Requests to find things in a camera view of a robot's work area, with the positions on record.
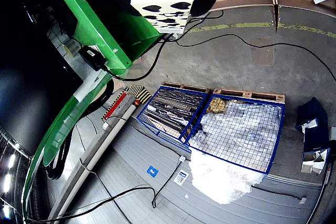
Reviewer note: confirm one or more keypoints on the wooden pallet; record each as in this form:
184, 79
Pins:
249, 95
183, 87

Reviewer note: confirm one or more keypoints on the white floor label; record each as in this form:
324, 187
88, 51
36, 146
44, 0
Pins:
181, 176

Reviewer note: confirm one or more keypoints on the white cartons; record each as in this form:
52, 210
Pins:
315, 162

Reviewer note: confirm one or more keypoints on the yellow black striped bumper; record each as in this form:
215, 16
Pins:
139, 93

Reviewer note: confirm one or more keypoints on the grey metal post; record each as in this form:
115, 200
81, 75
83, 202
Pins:
99, 150

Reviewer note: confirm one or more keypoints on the blue mesh crate holding plastic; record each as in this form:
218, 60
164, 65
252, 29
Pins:
236, 134

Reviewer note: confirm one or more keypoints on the red strip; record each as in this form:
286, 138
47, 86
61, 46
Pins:
115, 106

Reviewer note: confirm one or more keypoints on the blue mesh crate holding rods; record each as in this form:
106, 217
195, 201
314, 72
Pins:
170, 113

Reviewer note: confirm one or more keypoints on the blue plastic bin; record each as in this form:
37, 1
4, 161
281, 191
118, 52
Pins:
312, 124

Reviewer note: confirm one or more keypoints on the blue floor sticker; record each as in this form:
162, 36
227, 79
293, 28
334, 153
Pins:
152, 171

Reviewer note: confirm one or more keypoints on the black power adapter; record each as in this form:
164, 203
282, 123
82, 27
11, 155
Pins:
92, 57

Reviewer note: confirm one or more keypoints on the white plastic bag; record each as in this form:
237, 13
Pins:
223, 179

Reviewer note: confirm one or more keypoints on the green metal shelf unit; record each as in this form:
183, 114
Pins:
99, 40

